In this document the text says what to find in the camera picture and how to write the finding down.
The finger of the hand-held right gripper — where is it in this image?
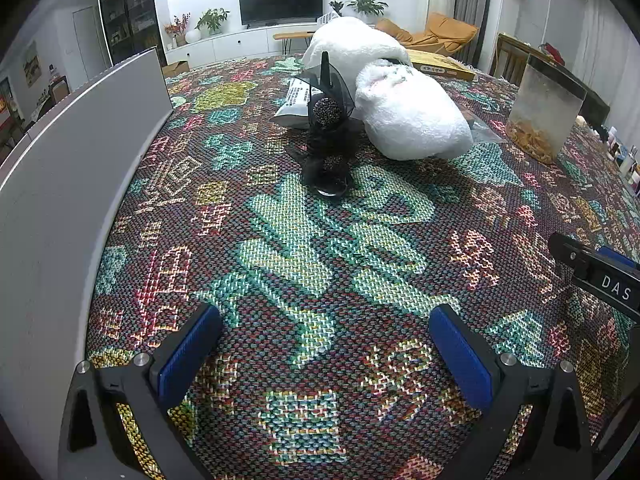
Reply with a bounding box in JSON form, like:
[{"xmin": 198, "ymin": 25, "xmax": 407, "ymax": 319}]
[
  {"xmin": 596, "ymin": 246, "xmax": 640, "ymax": 270},
  {"xmin": 547, "ymin": 232, "xmax": 601, "ymax": 282}
]

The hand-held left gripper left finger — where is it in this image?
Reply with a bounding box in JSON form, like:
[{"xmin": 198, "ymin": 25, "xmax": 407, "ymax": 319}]
[{"xmin": 59, "ymin": 302, "xmax": 224, "ymax": 480}]

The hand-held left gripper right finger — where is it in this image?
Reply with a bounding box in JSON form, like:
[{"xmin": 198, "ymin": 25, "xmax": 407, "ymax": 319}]
[{"xmin": 429, "ymin": 304, "xmax": 596, "ymax": 480}]

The white storage box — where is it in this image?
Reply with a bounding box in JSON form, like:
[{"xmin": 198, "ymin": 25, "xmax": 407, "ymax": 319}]
[{"xmin": 0, "ymin": 46, "xmax": 174, "ymax": 480}]

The black lace hair accessory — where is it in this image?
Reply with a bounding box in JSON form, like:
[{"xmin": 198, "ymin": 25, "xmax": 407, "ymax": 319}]
[
  {"xmin": 286, "ymin": 146, "xmax": 354, "ymax": 201},
  {"xmin": 291, "ymin": 51, "xmax": 360, "ymax": 153}
]

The group of small bottles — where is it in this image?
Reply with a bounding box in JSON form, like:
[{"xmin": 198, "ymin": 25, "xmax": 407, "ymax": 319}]
[{"xmin": 596, "ymin": 124, "xmax": 640, "ymax": 197}]

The clear plastic snack container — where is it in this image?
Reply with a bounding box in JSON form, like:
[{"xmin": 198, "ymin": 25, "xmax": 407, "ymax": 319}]
[{"xmin": 505, "ymin": 53, "xmax": 587, "ymax": 165}]

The clear plastic bag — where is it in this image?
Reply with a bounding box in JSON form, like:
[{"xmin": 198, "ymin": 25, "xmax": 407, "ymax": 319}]
[{"xmin": 464, "ymin": 109, "xmax": 508, "ymax": 147}]

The colourful patterned woven blanket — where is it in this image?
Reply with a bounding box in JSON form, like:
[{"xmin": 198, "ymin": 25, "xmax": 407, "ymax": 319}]
[{"xmin": 85, "ymin": 52, "xmax": 640, "ymax": 480}]

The white plush pillow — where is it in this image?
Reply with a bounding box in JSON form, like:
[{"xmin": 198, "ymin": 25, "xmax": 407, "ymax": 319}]
[{"xmin": 301, "ymin": 16, "xmax": 474, "ymax": 162}]

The yellow flat box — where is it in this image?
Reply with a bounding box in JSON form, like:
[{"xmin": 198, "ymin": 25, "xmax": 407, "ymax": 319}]
[{"xmin": 404, "ymin": 48, "xmax": 479, "ymax": 82}]

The orange lounge chair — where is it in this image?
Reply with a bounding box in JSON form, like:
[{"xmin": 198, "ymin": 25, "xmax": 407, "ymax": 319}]
[{"xmin": 375, "ymin": 12, "xmax": 480, "ymax": 57}]

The white printed plastic packet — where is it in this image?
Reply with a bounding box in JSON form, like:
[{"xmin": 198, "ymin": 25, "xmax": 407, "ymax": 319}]
[{"xmin": 271, "ymin": 77, "xmax": 322, "ymax": 129}]

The white low media cabinet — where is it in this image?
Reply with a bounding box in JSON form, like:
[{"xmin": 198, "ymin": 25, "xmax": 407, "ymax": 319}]
[{"xmin": 164, "ymin": 23, "xmax": 321, "ymax": 69}]

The leafy green potted plant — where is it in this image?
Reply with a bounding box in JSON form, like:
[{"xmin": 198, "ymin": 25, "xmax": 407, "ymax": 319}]
[{"xmin": 348, "ymin": 0, "xmax": 389, "ymax": 19}]

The red flower bouquet vase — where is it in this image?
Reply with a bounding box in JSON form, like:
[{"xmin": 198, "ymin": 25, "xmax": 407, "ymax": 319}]
[{"xmin": 164, "ymin": 11, "xmax": 194, "ymax": 49}]

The wooden side table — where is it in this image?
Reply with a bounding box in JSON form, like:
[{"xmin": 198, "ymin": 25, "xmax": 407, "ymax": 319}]
[{"xmin": 273, "ymin": 30, "xmax": 319, "ymax": 56}]

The black glass display cabinet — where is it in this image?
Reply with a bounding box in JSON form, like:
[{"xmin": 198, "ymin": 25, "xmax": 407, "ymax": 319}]
[{"xmin": 97, "ymin": 0, "xmax": 166, "ymax": 67}]

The black flat television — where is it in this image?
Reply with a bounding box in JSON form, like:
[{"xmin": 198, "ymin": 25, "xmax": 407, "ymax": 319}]
[{"xmin": 238, "ymin": 0, "xmax": 325, "ymax": 29}]

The framed wall picture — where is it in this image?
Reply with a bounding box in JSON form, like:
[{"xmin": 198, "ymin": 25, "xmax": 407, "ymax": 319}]
[{"xmin": 22, "ymin": 42, "xmax": 42, "ymax": 87}]

